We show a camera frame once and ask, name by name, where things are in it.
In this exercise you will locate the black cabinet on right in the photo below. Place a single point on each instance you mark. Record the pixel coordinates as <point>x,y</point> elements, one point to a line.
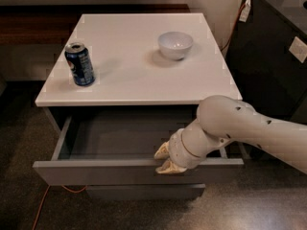
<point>268,75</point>

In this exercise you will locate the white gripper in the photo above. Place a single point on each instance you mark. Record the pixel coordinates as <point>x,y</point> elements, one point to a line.
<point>176,148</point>

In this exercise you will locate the grey drawer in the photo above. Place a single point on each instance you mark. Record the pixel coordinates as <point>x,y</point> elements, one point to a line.
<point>115,145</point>
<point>146,192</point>

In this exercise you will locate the blue pepsi can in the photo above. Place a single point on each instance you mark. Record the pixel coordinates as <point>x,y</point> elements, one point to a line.
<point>78,59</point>

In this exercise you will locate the white top drawer cabinet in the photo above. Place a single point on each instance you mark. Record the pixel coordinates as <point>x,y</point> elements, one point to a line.
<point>129,69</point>

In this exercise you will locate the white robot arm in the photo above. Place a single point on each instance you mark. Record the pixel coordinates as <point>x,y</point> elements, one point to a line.
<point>220,121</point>

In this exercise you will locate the grey bottom drawer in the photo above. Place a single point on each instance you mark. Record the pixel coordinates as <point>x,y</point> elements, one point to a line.
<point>146,192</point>

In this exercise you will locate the white bowl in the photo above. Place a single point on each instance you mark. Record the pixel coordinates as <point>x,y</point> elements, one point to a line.
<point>175,45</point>

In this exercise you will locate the white label on cabinet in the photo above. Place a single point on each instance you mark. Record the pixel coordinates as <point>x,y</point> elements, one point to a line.
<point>299,49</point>

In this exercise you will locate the dark wooden bench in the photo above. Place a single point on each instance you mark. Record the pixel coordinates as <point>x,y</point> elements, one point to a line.
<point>53,24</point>

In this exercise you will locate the grey top drawer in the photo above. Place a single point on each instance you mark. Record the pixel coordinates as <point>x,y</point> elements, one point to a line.
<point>115,145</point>

